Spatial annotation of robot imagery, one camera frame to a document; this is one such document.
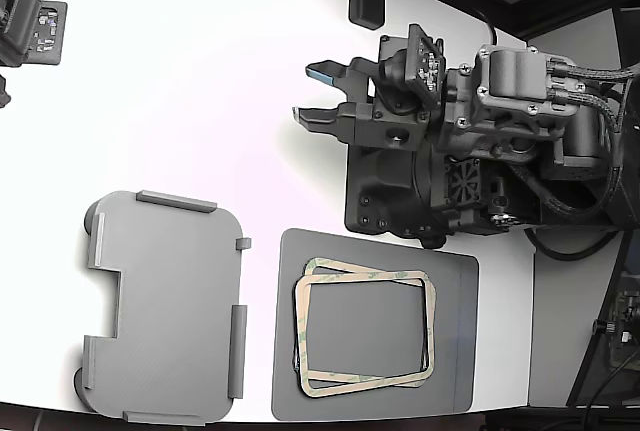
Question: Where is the black braided cable bundle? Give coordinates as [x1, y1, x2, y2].
[519, 58, 640, 226]

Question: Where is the black board camera on gripper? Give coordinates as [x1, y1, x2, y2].
[378, 23, 447, 109]

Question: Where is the light gray tray box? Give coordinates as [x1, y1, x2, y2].
[73, 189, 253, 427]

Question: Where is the black six-joint robot arm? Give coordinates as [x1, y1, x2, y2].
[429, 43, 640, 247]

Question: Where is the black camera module with board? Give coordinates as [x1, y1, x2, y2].
[0, 0, 69, 70]

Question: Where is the dark gray textured mat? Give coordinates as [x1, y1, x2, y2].
[270, 227, 480, 423]

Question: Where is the thin black cable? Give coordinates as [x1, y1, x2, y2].
[477, 4, 498, 48]

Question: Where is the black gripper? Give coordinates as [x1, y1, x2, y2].
[291, 57, 447, 153]

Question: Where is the smooth black cable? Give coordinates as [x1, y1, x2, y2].
[522, 227, 622, 261]

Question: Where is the beige adhesive frame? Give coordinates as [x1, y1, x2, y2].
[293, 272, 441, 388]
[301, 256, 432, 399]

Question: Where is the black clamp device with knob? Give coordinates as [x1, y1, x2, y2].
[593, 289, 640, 368]

